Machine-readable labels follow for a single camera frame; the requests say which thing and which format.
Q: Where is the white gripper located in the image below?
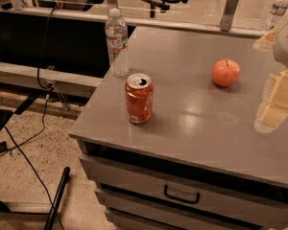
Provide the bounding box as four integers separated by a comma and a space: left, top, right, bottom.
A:
253, 12, 288, 133

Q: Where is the red apple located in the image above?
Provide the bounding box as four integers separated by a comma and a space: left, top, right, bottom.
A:
211, 59, 240, 87

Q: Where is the clear water bottle far right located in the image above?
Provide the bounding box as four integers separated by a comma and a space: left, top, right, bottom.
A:
263, 0, 288, 33

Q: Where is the clear water bottle on table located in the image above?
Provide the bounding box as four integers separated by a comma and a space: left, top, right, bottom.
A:
105, 8, 129, 77

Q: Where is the grey drawer cabinet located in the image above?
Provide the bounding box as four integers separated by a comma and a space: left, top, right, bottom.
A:
70, 27, 288, 230

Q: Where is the orange soda can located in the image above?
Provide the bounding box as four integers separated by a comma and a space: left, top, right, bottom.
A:
125, 73, 154, 124

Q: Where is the black drawer handle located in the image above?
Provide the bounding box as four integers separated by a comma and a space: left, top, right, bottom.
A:
163, 185, 201, 205

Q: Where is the black cable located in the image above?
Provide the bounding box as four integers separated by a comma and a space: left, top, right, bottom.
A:
0, 7, 66, 230

